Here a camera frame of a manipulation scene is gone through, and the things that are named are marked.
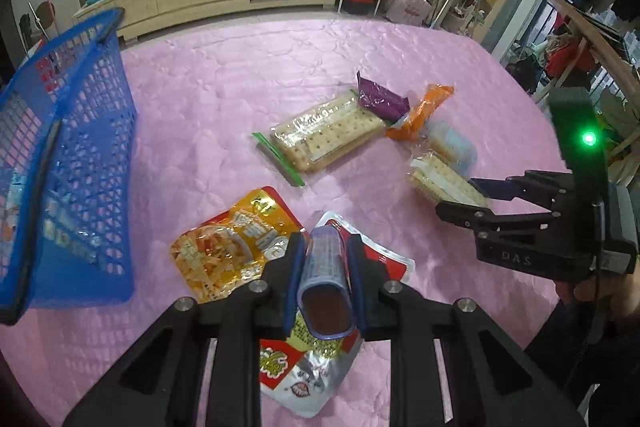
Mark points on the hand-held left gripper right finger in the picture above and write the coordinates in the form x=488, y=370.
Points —
x=356, y=277

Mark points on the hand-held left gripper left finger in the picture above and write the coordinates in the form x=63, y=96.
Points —
x=296, y=267

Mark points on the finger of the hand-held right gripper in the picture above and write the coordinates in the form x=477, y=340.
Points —
x=457, y=211
x=487, y=188

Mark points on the translucent blue wafer packet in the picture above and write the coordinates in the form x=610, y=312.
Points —
x=325, y=267

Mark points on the small clear cracker pack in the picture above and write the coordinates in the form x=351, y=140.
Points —
x=440, y=179

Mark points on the orange snack packet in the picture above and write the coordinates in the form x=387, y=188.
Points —
x=420, y=114

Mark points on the large green-edged cracker pack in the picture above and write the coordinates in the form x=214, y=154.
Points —
x=325, y=132

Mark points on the blue plastic basket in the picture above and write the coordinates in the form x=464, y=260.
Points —
x=85, y=167

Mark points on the person's right hand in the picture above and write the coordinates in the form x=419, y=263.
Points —
x=577, y=292

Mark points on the pale blue wafer packet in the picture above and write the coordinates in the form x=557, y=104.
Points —
x=450, y=144

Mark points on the yellow orange snack pouch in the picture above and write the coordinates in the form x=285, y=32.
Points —
x=225, y=247

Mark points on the red silver snack pouch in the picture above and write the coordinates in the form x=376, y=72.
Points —
x=305, y=382

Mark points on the purple snack packet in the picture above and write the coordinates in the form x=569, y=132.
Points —
x=382, y=99

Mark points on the wooden chair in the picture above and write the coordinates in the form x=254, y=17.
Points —
x=590, y=32

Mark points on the pink gift bag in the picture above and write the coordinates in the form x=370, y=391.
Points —
x=410, y=7

